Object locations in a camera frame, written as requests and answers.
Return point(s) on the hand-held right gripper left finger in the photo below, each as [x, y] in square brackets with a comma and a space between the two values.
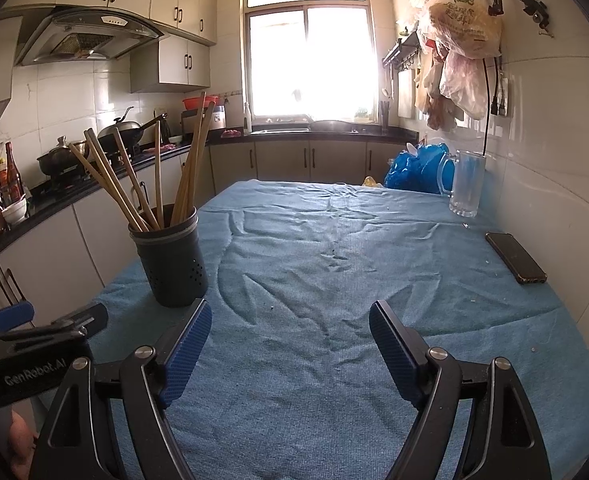
[184, 355]

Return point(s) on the black wall shelf rack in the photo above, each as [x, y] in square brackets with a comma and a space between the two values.
[402, 50]

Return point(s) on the clear glass mug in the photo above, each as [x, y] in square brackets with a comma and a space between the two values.
[467, 185]

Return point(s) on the dark utensil jar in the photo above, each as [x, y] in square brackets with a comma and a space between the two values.
[384, 117]

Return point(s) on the printed hanging plastic bag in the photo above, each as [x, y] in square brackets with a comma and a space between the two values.
[464, 15]

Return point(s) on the blue table cloth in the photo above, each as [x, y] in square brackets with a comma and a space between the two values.
[324, 285]

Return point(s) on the steel cooking pot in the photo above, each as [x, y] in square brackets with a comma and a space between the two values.
[59, 157]

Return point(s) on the beige upper kitchen cabinets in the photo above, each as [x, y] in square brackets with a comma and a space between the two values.
[174, 5]

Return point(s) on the thick wooden chopstick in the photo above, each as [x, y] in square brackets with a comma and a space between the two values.
[201, 152]
[190, 150]
[116, 180]

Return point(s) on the white wall socket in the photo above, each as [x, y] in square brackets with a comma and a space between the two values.
[501, 95]

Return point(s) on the steel kitchen sink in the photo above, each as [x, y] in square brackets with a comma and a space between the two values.
[279, 130]

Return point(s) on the white bottle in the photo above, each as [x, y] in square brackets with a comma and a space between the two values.
[247, 120]

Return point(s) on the beige kitchen cabinets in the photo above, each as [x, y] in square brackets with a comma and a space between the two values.
[284, 160]
[174, 5]

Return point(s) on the black gas stove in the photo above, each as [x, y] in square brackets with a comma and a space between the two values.
[89, 165]

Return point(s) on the beige lower kitchen cabinets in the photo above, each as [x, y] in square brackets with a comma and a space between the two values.
[284, 160]

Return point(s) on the yellow plastic bag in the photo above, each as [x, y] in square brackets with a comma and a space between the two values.
[373, 181]

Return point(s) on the white mortar bowl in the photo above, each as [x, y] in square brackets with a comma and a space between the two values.
[14, 210]

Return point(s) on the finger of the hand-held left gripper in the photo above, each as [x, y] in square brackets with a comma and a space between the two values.
[12, 314]
[82, 317]

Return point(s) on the steel kettle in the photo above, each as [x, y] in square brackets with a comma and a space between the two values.
[165, 132]

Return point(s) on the pink cloth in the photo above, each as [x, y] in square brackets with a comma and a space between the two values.
[232, 134]
[159, 148]

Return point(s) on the group of sauce bottles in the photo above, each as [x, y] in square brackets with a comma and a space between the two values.
[9, 175]

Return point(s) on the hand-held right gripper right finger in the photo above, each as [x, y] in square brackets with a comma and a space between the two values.
[397, 355]

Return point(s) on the white cutting board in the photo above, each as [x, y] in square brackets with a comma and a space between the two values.
[405, 92]

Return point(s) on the dark grey utensil holder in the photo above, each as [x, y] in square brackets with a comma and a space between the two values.
[172, 270]

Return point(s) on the red plastic basin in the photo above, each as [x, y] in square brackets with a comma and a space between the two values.
[197, 102]

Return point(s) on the black kitchen countertop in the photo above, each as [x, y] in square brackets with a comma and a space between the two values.
[274, 136]

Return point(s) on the black smartphone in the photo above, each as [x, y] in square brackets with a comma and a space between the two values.
[516, 257]

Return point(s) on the blue plastic bag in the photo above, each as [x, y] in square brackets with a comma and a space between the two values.
[414, 170]

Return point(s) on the kitchen window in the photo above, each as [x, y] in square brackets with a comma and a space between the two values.
[309, 60]

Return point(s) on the person's left hand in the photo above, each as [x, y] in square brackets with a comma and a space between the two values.
[22, 440]

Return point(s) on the black wok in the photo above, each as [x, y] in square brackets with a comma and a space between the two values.
[124, 132]

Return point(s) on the steel rice cooker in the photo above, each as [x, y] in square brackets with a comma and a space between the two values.
[217, 120]

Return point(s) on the steel range hood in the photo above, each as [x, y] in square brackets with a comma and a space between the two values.
[89, 35]

